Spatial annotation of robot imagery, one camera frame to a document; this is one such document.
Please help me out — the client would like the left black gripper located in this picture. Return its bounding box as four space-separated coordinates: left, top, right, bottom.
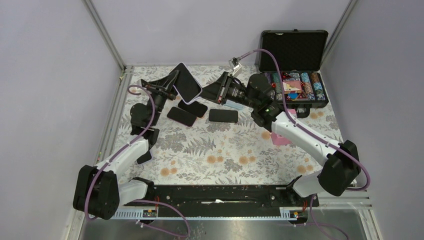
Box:
146 70 183 126

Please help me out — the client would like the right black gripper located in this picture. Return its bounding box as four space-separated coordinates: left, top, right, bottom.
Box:
195 72 258 110

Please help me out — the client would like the light blue phone case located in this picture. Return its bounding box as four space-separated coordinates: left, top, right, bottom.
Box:
224 100 244 110

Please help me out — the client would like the black phone case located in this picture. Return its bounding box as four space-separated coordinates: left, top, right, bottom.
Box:
177 100 208 118

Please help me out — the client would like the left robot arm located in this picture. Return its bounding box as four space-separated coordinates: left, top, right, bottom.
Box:
72 70 180 221

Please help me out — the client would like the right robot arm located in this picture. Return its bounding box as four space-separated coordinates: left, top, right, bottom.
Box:
201 71 361 206

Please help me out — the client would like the black poker chip case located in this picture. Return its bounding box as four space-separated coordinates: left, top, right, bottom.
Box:
257 29 329 118

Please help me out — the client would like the floral tablecloth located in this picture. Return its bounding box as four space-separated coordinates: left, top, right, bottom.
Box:
112 65 344 185

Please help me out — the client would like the playing cards deck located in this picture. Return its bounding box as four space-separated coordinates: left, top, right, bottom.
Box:
282 80 303 94

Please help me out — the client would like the pink box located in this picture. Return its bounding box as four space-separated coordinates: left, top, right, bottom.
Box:
270 109 297 146

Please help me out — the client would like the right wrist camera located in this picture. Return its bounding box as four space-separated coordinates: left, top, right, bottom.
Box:
228 57 243 77

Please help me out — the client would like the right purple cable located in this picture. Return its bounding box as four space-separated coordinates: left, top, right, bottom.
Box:
240 48 372 240

